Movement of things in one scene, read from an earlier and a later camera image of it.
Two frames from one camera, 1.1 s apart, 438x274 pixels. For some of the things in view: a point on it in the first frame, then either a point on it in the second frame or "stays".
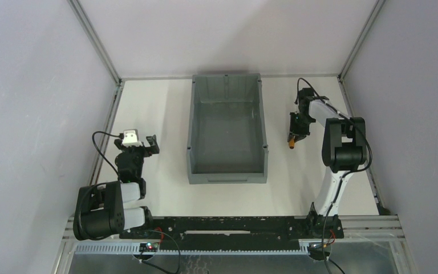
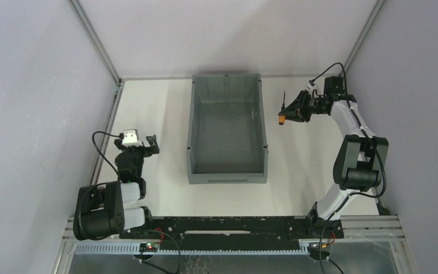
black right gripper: [298, 125] to [304, 107]
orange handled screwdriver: [291, 142] to [282, 117]
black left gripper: [142, 150] stays
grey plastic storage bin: [227, 139] stays
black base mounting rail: [271, 229] stays
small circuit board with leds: [149, 247] stays
